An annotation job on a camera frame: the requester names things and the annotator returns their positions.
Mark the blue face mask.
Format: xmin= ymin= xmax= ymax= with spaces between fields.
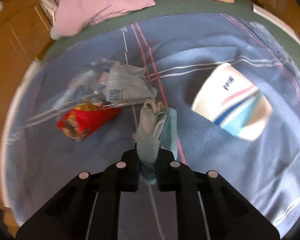
xmin=135 ymin=99 xmax=178 ymax=185

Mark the paper cup with stripes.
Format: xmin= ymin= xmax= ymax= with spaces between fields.
xmin=191 ymin=63 xmax=273 ymax=141

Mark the blue striped blanket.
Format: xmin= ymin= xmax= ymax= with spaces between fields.
xmin=0 ymin=13 xmax=300 ymax=239

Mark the red snack wrapper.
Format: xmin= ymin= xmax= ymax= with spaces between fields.
xmin=56 ymin=103 xmax=122 ymax=141

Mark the clear plastic wrapper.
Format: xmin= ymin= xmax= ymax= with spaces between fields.
xmin=52 ymin=59 xmax=157 ymax=110

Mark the green bed mat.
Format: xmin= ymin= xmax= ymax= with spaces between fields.
xmin=43 ymin=0 xmax=300 ymax=70

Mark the white flat board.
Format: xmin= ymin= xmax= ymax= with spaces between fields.
xmin=253 ymin=3 xmax=300 ymax=46

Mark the pink pillow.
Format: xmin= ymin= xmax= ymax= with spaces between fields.
xmin=51 ymin=0 xmax=155 ymax=40

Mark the wooden bunk bed frame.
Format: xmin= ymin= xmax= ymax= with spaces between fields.
xmin=0 ymin=0 xmax=300 ymax=236

